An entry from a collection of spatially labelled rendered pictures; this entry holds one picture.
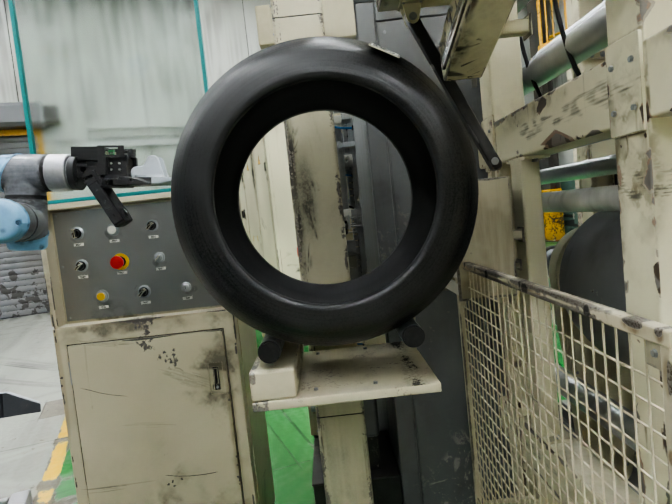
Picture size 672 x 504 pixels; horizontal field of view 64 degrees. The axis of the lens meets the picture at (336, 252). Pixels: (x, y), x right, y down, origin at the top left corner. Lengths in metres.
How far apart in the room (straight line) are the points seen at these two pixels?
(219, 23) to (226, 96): 10.20
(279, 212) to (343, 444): 3.43
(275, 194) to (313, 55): 3.76
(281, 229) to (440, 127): 3.80
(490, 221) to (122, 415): 1.22
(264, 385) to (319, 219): 0.50
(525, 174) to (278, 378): 0.79
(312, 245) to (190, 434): 0.74
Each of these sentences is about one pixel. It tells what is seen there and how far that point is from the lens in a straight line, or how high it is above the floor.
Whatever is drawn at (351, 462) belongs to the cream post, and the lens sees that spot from 1.54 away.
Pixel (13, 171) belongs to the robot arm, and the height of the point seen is 1.30.
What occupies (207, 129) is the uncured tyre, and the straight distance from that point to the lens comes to 1.02.
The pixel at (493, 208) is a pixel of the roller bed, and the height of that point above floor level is 1.12.
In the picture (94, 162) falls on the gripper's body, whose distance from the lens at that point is 1.19.
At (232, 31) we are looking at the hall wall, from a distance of 11.22.
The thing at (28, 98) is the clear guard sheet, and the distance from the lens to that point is 1.90.
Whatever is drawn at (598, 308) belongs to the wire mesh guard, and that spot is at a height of 1.00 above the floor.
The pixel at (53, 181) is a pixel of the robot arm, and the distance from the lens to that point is 1.20.
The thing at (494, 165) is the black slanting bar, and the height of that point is 1.23.
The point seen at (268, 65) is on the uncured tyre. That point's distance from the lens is 1.03.
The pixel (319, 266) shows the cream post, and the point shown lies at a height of 1.02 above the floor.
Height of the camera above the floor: 1.15
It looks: 4 degrees down
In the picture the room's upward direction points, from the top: 6 degrees counter-clockwise
